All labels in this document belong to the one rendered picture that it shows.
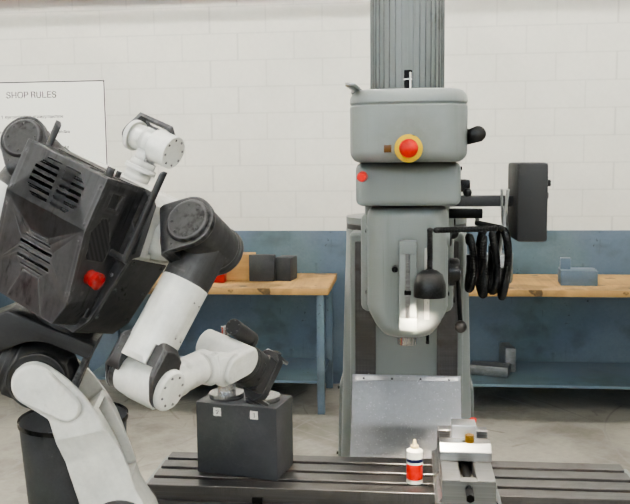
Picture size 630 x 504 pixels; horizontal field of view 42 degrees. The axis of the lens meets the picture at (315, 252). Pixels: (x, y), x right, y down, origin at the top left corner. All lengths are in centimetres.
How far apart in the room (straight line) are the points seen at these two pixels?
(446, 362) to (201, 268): 114
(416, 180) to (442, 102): 20
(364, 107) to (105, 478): 93
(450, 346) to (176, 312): 115
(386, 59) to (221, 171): 426
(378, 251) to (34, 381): 82
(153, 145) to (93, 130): 503
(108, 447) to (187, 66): 499
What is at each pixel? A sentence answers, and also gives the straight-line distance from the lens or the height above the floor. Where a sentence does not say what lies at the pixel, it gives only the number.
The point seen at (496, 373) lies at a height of 26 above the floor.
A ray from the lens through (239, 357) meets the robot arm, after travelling 165.
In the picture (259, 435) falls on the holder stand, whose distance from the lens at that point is 208.
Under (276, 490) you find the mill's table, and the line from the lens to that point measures 207.
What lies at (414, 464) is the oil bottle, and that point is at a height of 100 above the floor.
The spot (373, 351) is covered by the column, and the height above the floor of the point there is 117.
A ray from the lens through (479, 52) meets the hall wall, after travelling 627.
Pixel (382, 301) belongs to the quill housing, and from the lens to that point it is 194.
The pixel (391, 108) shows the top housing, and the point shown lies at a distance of 178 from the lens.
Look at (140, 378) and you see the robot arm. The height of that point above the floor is 136.
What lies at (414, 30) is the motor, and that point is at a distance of 217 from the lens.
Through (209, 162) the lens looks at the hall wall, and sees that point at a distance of 637.
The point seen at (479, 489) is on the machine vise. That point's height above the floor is 99.
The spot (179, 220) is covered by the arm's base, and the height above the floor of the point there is 163.
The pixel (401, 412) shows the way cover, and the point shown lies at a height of 100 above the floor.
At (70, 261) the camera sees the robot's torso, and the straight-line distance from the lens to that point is 148.
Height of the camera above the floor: 174
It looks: 6 degrees down
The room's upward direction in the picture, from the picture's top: 1 degrees counter-clockwise
